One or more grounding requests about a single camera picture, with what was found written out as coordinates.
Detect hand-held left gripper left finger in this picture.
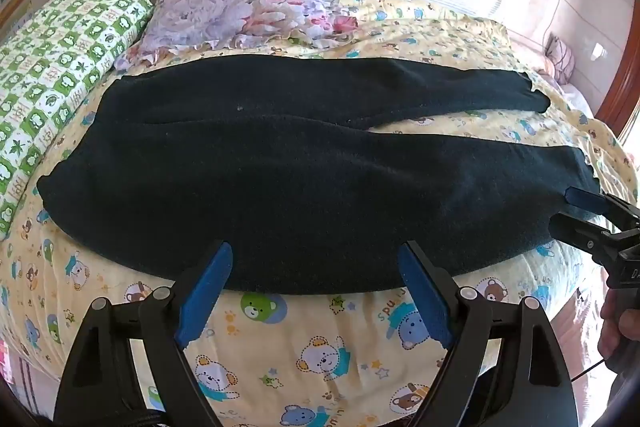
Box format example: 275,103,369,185
52,241,234,427

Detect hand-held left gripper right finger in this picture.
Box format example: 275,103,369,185
397,241,581,427

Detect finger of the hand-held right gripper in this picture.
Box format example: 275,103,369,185
565,187,640,229
549,213,627,259

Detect black pants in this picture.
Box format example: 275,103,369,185
37,56,602,296

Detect person's right hand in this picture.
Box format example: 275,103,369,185
598,292,623,360

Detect pink bed sheet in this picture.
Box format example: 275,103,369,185
550,286,608,410

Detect white cloth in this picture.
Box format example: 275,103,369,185
564,83,597,118

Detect yellow bear print blanket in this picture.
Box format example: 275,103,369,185
0,0,640,427

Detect pink bag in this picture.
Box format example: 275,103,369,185
544,33,577,86

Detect green checked pillow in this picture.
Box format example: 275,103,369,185
0,0,155,240

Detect floral ruffled pillow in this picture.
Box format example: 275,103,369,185
114,0,358,72

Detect thin black cable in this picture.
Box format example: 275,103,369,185
571,358,608,381

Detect red wooden frame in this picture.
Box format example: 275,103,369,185
595,0,640,145

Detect thin charger cable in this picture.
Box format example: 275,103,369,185
542,0,561,52

